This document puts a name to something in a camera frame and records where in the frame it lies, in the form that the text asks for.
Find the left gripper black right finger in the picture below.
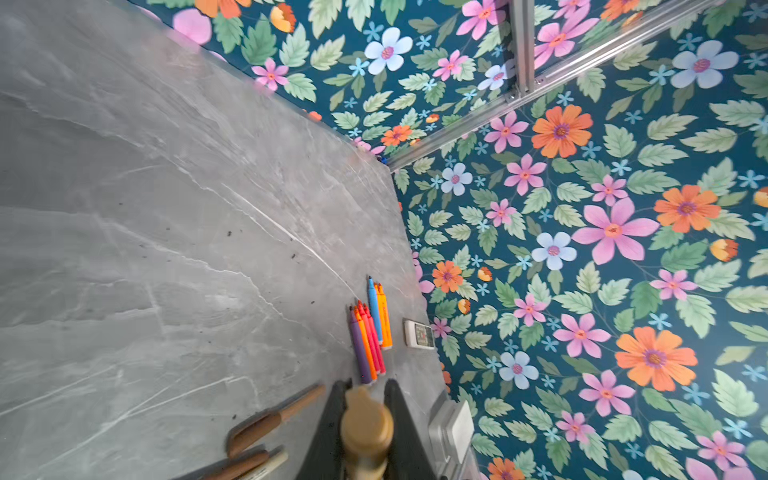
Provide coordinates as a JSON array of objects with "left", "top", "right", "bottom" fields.
[{"left": 383, "top": 379, "right": 437, "bottom": 480}]

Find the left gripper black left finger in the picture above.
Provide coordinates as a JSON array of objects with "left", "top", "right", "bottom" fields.
[{"left": 295, "top": 379, "right": 351, "bottom": 480}]

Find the pink lilac marker pen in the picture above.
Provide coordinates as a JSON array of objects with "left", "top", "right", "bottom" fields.
[{"left": 239, "top": 451, "right": 289, "bottom": 480}]

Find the dark brown marker pen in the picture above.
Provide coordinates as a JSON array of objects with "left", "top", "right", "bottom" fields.
[{"left": 225, "top": 384, "right": 326, "bottom": 459}]

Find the purple marker pen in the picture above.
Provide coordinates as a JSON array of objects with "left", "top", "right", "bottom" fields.
[{"left": 348, "top": 306, "right": 373, "bottom": 385}]

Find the blue marker pen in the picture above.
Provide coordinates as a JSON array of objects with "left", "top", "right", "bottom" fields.
[{"left": 367, "top": 277, "right": 384, "bottom": 345}]

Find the red orange marker pen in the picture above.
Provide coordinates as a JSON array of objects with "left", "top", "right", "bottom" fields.
[{"left": 362, "top": 304, "right": 387, "bottom": 375}]

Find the white flat box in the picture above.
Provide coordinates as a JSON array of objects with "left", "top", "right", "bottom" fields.
[{"left": 428, "top": 392, "right": 475, "bottom": 468}]

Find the white remote control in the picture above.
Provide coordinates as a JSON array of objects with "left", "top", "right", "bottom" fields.
[{"left": 403, "top": 319, "right": 435, "bottom": 350}]

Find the aluminium frame post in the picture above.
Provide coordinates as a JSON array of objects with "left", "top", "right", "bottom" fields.
[{"left": 509, "top": 0, "right": 535, "bottom": 98}]

